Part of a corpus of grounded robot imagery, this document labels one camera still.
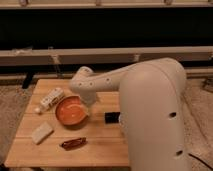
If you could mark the small black box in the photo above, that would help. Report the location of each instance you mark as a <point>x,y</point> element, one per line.
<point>111,117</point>

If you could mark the orange ceramic bowl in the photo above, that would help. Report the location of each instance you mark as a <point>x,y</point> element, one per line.
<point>71,111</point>

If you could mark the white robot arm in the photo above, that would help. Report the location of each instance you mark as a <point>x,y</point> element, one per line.
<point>151,112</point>

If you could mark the white tube bottle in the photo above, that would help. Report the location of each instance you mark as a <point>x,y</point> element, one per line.
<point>51,99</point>

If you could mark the white sponge block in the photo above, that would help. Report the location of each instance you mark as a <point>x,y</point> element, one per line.
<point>41,132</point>

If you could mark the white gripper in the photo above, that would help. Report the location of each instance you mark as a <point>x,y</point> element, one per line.
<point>88,98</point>

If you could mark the brown wrapped snack bar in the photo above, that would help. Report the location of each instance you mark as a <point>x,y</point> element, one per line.
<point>73,143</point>

